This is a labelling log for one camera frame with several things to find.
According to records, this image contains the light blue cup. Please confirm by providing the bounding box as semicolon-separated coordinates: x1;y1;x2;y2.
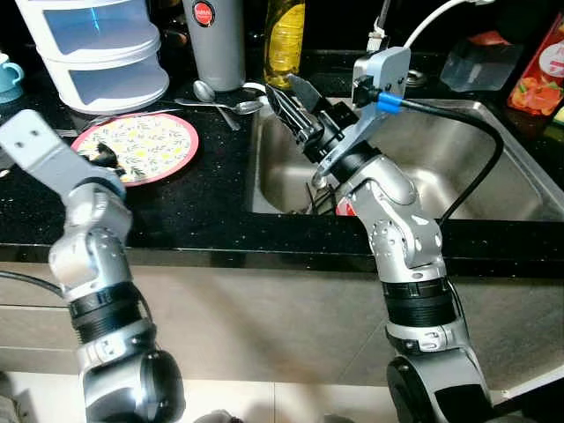
0;52;26;94

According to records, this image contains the metal sink faucet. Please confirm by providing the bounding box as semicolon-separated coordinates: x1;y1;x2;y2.
367;0;394;51

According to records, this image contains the white stacked plastic container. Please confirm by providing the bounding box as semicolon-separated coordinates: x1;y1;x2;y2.
15;0;171;115

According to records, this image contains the silver metal spoon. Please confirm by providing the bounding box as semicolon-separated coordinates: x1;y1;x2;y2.
174;98;265;116
191;80;241;132

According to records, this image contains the white flexible hose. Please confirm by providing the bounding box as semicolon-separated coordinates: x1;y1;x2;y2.
401;0;499;50

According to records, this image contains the floral plate with pink rim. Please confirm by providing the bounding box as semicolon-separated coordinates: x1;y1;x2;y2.
70;112;201;188

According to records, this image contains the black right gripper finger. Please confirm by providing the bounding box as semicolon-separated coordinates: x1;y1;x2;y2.
263;85;315;147
286;75;328;116

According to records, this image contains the yellow cooking oil bottle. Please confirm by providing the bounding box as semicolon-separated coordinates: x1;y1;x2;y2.
263;0;308;90

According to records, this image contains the black cable with blue tape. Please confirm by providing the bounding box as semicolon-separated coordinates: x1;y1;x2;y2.
357;84;506;223

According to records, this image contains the grey kitchen base cabinet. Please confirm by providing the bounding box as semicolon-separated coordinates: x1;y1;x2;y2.
0;258;564;395

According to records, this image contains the grey canister with red logo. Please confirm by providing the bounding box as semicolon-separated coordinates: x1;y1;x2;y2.
182;0;248;93

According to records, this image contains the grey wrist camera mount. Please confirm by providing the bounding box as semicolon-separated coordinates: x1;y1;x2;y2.
311;46;413;188
0;109;93;200

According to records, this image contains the red food package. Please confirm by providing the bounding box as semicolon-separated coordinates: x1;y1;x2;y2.
506;12;564;116

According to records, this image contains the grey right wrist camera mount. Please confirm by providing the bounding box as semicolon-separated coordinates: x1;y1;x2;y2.
311;46;413;188

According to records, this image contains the clear plastic container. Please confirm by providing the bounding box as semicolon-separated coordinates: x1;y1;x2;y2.
438;33;526;94

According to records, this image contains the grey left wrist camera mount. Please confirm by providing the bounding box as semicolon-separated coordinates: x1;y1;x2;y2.
0;109;93;200

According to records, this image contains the stainless steel sink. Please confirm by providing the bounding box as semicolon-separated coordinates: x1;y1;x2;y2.
250;96;564;223

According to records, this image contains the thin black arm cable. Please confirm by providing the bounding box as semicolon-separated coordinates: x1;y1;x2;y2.
0;269;68;300

